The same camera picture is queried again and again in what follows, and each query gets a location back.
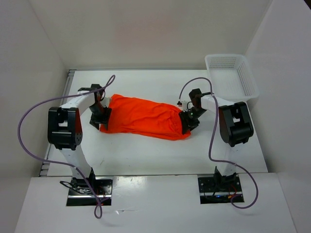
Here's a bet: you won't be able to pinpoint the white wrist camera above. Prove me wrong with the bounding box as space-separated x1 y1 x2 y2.
177 100 192 112
101 97 112 108

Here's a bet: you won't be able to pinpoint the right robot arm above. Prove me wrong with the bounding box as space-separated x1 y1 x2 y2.
177 88 254 191

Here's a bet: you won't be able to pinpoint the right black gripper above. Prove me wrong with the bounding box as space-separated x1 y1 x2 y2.
178 107 207 134

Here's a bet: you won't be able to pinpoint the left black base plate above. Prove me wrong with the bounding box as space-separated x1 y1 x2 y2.
60 176 113 206

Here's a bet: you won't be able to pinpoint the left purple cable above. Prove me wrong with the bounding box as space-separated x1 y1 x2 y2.
18 74 116 219

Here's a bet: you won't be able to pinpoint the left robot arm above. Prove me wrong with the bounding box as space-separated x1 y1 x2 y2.
48 84 112 194

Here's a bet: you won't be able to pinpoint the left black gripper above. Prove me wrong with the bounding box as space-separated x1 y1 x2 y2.
88 103 112 130

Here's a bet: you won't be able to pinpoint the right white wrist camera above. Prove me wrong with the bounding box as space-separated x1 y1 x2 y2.
177 100 192 112

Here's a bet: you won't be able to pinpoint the orange shorts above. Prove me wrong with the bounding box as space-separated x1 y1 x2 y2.
100 94 191 141

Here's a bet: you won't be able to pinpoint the white plastic basket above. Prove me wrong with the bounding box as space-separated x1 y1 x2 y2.
205 54 259 102

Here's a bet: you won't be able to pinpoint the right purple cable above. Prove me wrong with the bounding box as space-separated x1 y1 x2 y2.
179 77 259 209

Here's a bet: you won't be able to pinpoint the purple cable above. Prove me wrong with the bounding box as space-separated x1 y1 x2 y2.
18 74 116 219
179 77 259 209

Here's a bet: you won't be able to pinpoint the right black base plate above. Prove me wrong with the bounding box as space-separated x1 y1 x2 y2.
197 174 244 204

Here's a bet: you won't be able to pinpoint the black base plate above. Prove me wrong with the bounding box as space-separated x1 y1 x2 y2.
197 174 244 204
60 176 113 206

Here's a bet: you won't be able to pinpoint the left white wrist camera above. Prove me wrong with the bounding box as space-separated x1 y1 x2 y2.
101 97 112 108

